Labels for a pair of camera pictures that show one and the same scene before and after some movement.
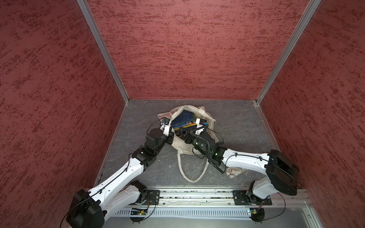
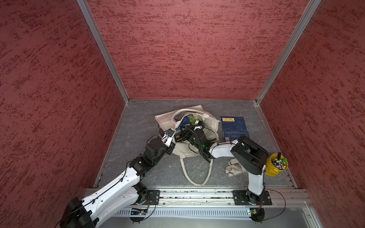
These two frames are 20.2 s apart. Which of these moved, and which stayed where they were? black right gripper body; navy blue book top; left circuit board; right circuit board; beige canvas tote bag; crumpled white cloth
Moved: beige canvas tote bag; navy blue book top
Stayed: left circuit board; black right gripper body; right circuit board; crumpled white cloth
